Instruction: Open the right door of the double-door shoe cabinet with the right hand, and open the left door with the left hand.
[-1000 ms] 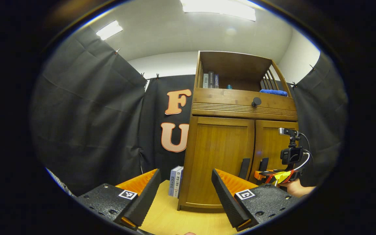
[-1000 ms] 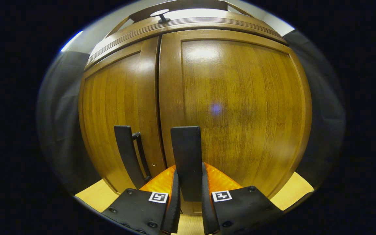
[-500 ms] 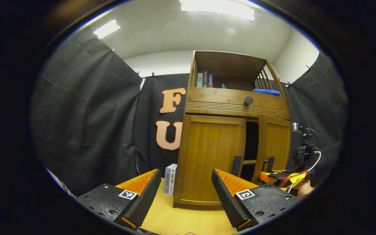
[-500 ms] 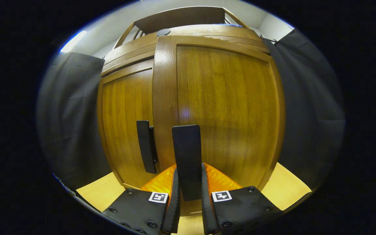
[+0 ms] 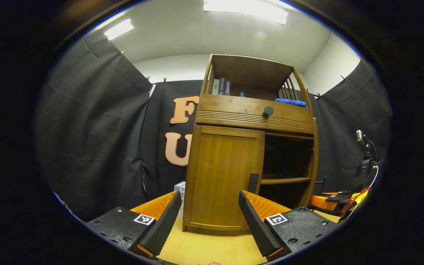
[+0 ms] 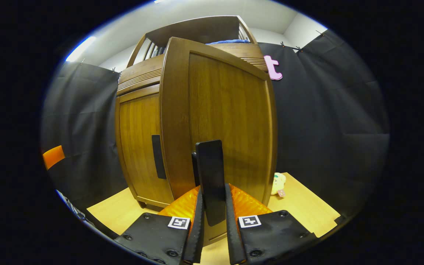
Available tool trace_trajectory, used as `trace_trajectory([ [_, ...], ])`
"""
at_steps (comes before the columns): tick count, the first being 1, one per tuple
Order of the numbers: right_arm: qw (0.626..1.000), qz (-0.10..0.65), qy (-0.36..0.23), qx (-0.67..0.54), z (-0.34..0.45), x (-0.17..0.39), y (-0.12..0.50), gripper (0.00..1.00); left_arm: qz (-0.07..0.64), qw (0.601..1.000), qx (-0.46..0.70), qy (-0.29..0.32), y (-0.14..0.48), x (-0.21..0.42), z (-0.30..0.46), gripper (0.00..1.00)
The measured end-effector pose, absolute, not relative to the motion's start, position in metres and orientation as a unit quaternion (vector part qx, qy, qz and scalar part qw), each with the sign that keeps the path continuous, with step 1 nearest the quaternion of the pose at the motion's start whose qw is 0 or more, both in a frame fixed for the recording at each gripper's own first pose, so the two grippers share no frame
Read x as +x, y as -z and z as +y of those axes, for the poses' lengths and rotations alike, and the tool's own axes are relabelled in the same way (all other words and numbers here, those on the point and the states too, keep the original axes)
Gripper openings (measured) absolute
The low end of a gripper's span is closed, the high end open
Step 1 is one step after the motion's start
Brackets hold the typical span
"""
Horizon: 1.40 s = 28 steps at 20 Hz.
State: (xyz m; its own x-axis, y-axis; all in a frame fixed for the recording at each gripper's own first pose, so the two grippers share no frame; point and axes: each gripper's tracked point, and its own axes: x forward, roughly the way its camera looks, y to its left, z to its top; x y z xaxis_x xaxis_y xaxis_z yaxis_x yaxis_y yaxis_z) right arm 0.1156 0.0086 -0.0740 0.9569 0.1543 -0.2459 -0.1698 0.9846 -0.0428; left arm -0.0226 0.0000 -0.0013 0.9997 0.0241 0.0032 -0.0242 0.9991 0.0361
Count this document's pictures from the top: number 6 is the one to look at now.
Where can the black backdrop cloth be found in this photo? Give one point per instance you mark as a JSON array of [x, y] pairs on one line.
[[326, 110]]

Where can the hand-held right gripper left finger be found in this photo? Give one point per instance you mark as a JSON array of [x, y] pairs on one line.
[[197, 232]]

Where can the dark book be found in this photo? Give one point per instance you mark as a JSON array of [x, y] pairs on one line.
[[161, 50]]

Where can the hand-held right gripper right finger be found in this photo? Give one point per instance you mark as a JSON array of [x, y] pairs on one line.
[[232, 235]]

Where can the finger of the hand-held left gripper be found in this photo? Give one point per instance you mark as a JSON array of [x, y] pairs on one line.
[[53, 156]]

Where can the small plush toy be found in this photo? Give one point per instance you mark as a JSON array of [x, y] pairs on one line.
[[278, 182]]

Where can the wooden cabinet drawer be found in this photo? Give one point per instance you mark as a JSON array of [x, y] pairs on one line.
[[138, 75]]

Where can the wooden double-door shoe cabinet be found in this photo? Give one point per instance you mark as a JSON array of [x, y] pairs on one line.
[[197, 31]]

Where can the wooden cabinet door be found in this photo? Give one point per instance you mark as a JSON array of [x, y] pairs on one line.
[[230, 110], [138, 140]]

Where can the folded blue towel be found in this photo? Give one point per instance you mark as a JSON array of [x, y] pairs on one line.
[[230, 41]]

